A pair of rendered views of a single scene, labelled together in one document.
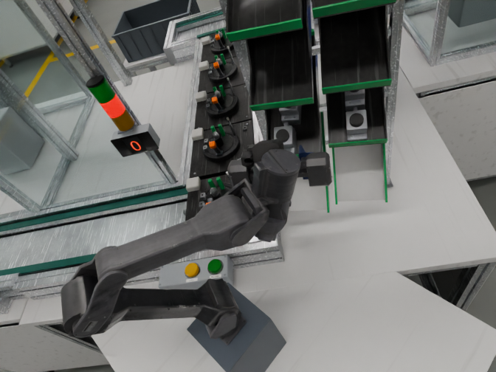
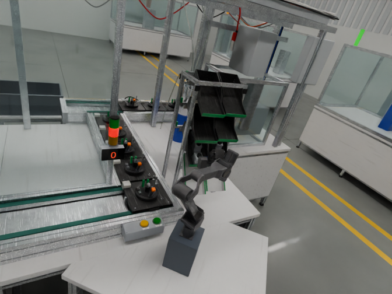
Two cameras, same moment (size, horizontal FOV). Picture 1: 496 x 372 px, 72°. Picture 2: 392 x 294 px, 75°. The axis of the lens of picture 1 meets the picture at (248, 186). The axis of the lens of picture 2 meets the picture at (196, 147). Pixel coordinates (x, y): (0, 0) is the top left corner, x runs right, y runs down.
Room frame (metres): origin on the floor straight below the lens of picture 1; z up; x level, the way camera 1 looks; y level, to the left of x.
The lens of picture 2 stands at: (-0.20, 0.88, 1.99)
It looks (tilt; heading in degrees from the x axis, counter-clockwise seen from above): 28 degrees down; 309
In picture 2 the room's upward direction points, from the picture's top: 14 degrees clockwise
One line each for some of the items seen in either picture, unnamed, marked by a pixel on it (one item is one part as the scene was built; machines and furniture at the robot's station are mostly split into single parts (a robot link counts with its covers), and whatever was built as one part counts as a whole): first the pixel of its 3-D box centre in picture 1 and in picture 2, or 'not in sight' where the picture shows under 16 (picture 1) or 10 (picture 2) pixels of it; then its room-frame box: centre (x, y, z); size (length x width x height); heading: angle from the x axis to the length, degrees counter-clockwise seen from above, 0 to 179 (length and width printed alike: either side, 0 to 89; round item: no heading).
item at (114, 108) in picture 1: (112, 105); (113, 130); (0.88, 0.25, 1.33); 0.05 x 0.05 x 0.05
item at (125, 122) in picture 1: (122, 119); (112, 139); (0.88, 0.25, 1.28); 0.05 x 0.05 x 0.05
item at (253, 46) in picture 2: not in sight; (245, 79); (1.12, -1.21, 1.50); 0.38 x 0.21 x 0.88; 164
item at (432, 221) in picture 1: (231, 136); (125, 167); (1.14, -0.02, 0.84); 1.50 x 1.41 x 0.03; 74
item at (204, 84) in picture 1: (220, 65); (117, 129); (1.43, -0.10, 1.01); 0.24 x 0.24 x 0.13; 74
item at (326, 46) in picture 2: not in sight; (296, 97); (0.79, -1.71, 1.42); 0.30 x 0.09 x 1.13; 74
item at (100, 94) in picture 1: (101, 90); (114, 122); (0.88, 0.25, 1.38); 0.05 x 0.05 x 0.05
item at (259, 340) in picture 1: (240, 336); (183, 247); (0.30, 0.16, 0.96); 0.14 x 0.14 x 0.20; 29
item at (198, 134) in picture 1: (218, 139); (135, 163); (0.96, 0.03, 1.01); 0.24 x 0.24 x 0.13; 74
